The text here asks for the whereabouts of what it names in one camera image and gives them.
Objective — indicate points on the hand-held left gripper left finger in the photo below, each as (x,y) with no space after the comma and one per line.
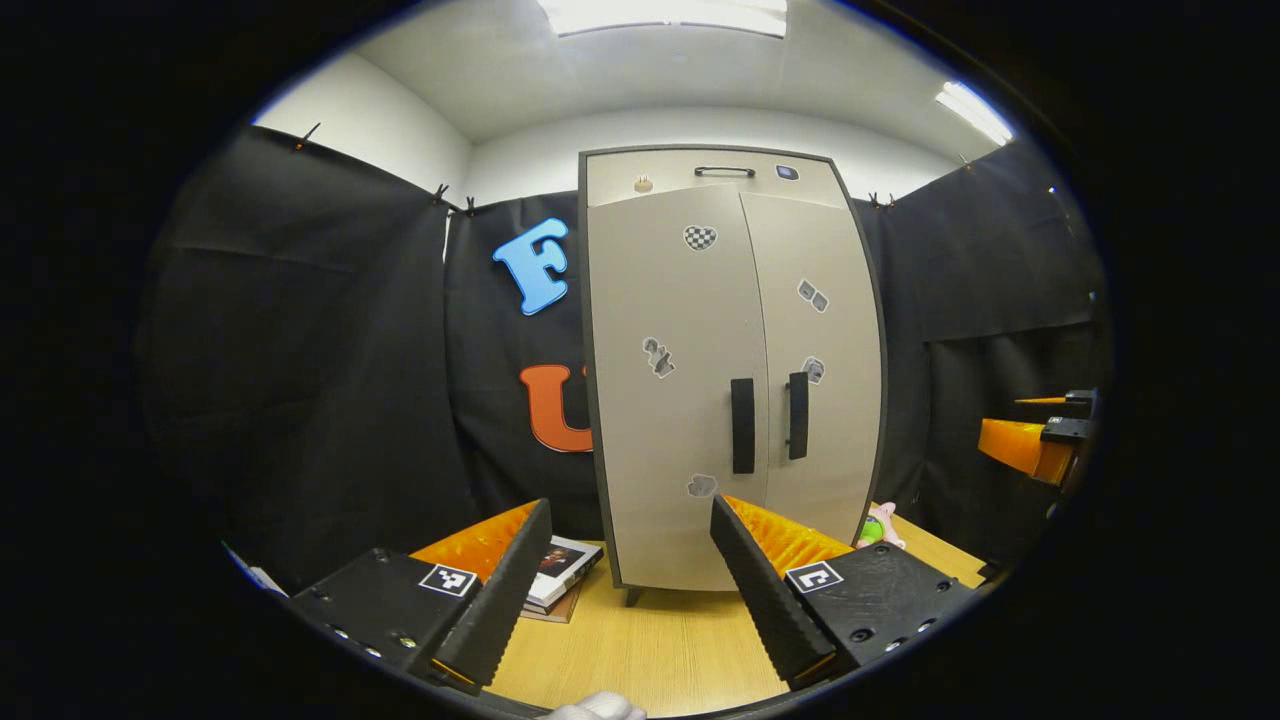
(500,600)

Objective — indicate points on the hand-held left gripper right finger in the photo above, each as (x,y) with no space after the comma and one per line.
(765,600)

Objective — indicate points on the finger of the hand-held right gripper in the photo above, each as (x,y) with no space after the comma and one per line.
(1015,445)
(1082,402)

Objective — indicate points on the grey cabinet door square stickers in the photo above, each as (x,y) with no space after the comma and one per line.
(840,430)

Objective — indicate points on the grey cabinet door checkered sticker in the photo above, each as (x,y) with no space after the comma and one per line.
(660,450)

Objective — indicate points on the grey shoe cabinet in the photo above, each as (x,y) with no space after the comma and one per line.
(587,260)

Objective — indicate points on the grey cabinet drawer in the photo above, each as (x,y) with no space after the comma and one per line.
(720,192)

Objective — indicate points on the brown book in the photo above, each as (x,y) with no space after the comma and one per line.
(550,615)

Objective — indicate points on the white book portrait cover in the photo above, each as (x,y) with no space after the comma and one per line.
(565,580)

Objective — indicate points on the pink green plush toy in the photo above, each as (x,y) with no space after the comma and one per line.
(885,520)

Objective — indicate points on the white blue printed sheet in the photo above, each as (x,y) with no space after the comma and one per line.
(255,575)

